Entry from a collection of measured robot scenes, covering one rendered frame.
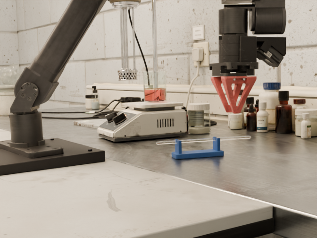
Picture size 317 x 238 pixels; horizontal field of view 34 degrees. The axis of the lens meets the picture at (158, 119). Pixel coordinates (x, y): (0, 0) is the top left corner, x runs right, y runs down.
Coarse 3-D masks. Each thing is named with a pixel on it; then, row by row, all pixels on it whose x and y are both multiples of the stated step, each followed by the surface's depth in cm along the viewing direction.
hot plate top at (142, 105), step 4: (128, 104) 135; (132, 104) 132; (136, 104) 130; (140, 104) 128; (144, 104) 128; (148, 104) 128; (152, 104) 128; (156, 104) 128; (160, 104) 129; (164, 104) 129; (168, 104) 130; (172, 104) 130; (176, 104) 131; (180, 104) 131; (144, 108) 127
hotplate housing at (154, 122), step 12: (156, 108) 130; (168, 108) 132; (132, 120) 125; (144, 120) 127; (156, 120) 128; (168, 120) 129; (180, 120) 131; (108, 132) 127; (120, 132) 124; (132, 132) 126; (144, 132) 127; (156, 132) 128; (168, 132) 130; (180, 132) 132
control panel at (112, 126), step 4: (120, 112) 136; (124, 112) 134; (128, 112) 132; (128, 116) 129; (132, 116) 127; (104, 124) 133; (108, 124) 131; (112, 124) 130; (120, 124) 126; (108, 128) 128; (112, 128) 126; (116, 128) 125
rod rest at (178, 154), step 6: (180, 144) 100; (216, 144) 103; (180, 150) 100; (198, 150) 104; (204, 150) 103; (210, 150) 103; (216, 150) 103; (174, 156) 101; (180, 156) 100; (186, 156) 100; (192, 156) 100; (198, 156) 101; (204, 156) 101; (210, 156) 101; (216, 156) 102
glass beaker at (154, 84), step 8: (144, 72) 134; (152, 72) 132; (160, 72) 133; (144, 80) 134; (152, 80) 133; (160, 80) 133; (144, 88) 135; (152, 88) 133; (160, 88) 133; (144, 96) 135; (152, 96) 133; (160, 96) 133
